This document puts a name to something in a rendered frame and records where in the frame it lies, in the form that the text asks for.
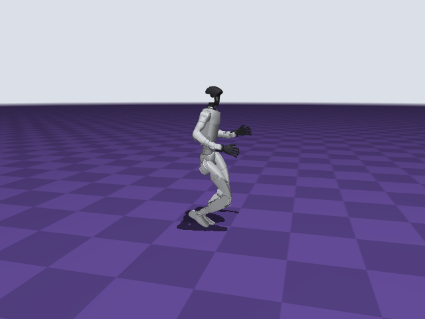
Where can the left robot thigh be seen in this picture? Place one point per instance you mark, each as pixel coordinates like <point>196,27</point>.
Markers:
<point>220,163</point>

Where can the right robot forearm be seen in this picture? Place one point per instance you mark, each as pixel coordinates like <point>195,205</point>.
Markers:
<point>207,143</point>

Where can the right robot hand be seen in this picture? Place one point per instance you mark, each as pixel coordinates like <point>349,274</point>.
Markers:
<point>228,149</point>

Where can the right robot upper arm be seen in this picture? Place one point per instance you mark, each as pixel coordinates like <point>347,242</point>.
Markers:
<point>204,117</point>

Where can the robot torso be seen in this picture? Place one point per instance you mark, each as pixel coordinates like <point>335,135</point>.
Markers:
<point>210,131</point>

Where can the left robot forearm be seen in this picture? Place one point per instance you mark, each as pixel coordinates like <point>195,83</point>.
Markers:
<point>224,134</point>

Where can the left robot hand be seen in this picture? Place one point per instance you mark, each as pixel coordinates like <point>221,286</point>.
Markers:
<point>242,131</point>

